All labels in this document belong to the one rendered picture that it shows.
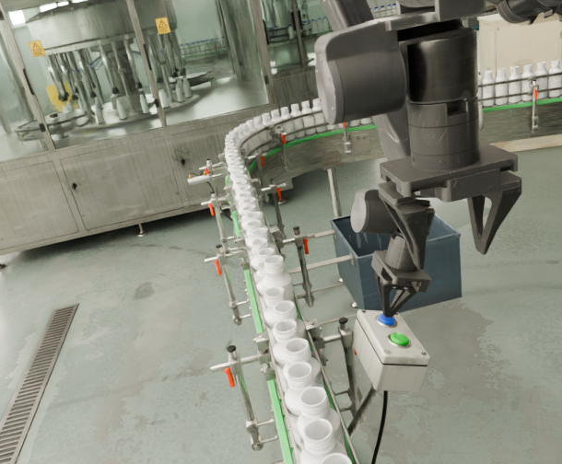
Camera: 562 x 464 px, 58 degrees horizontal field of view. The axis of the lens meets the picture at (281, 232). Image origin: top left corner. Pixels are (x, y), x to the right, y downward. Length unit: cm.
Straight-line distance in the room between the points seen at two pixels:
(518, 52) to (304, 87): 246
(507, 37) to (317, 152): 274
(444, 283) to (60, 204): 360
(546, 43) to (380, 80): 475
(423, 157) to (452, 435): 187
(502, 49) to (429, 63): 463
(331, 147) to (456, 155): 228
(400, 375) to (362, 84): 56
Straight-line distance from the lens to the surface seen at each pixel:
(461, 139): 44
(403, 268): 84
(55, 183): 459
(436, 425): 228
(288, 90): 631
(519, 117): 279
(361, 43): 41
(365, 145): 272
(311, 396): 73
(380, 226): 79
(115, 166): 446
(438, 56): 43
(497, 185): 47
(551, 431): 231
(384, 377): 85
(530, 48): 511
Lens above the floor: 164
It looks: 24 degrees down
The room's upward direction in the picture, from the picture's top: 11 degrees counter-clockwise
